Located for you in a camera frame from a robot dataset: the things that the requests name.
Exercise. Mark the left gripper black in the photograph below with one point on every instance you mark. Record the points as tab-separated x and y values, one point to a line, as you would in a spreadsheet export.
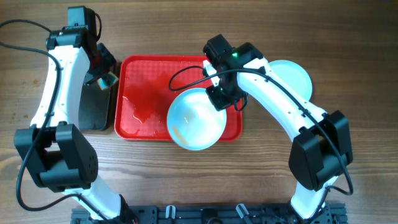
110	60

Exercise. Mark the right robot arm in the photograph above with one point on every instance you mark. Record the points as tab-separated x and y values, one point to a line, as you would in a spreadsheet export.
321	143

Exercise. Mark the light blue plate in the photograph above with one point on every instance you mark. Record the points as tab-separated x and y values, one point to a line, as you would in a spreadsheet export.
193	122
295	76

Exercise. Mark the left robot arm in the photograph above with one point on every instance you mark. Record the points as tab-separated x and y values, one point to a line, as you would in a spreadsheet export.
53	149

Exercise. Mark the black rectangular water tray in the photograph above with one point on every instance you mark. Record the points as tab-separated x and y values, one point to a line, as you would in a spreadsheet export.
97	107

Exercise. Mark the red plastic tray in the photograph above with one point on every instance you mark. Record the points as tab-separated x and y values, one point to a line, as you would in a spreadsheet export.
144	97

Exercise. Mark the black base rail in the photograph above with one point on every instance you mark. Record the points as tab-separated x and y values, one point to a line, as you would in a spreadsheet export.
268	213

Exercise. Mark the green yellow sponge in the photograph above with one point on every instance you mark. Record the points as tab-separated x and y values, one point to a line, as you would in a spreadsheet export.
107	80

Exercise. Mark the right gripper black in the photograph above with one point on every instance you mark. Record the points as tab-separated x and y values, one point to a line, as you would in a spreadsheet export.
220	103

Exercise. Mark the light blue plate top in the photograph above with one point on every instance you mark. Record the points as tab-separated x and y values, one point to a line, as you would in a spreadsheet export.
193	122

